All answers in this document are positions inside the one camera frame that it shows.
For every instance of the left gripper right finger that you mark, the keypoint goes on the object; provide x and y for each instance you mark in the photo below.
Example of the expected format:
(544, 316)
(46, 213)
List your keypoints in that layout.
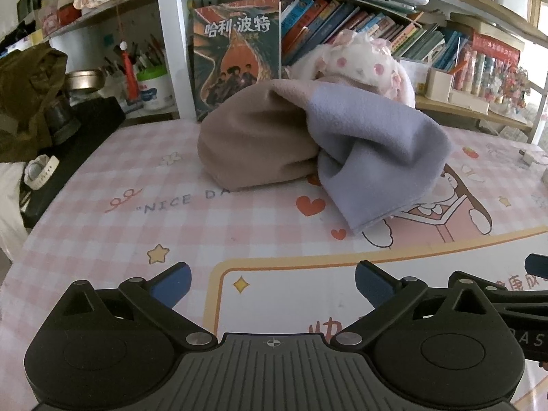
(391, 300)

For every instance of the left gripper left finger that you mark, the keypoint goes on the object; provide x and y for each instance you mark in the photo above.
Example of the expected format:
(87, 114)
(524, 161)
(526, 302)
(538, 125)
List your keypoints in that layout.
(155, 300)

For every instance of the purple and tan fleece garment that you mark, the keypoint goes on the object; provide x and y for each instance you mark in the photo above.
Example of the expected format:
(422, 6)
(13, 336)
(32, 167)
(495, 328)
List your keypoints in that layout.
(374, 157)

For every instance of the pink checkered cartoon desk mat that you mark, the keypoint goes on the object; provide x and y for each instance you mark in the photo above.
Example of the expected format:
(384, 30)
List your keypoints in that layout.
(276, 259)

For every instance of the white charger adapter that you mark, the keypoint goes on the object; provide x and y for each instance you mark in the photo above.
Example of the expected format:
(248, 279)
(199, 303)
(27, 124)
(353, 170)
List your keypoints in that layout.
(531, 157)

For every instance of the white smartwatch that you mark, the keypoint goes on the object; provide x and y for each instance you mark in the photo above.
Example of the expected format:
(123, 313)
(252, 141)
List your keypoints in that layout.
(39, 171)

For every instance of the white pen holder jar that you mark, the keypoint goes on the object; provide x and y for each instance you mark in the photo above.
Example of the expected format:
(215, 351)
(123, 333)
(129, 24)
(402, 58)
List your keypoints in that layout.
(155, 88)

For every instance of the red tassel charm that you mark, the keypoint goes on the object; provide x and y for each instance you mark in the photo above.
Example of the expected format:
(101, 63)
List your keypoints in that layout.
(132, 85)

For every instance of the cream desk organizer box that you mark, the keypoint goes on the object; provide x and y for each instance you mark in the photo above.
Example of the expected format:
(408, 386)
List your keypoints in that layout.
(438, 85)

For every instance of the metal bowl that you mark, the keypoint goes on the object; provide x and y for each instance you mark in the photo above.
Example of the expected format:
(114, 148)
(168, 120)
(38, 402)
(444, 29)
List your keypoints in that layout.
(85, 80)

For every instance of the white pink plush bunny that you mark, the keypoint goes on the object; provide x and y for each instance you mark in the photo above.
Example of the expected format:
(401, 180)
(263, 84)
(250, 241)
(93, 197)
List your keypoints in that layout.
(359, 60)

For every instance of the olive green jacket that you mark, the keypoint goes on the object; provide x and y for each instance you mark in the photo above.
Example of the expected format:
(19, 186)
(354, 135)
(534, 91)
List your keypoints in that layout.
(30, 82)

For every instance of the Harry Potter book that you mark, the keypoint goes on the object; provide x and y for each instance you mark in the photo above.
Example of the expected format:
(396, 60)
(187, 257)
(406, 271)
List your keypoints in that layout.
(234, 45)

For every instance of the row of books on shelf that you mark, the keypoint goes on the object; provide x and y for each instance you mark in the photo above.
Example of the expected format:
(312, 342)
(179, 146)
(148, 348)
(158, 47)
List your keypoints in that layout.
(451, 49)

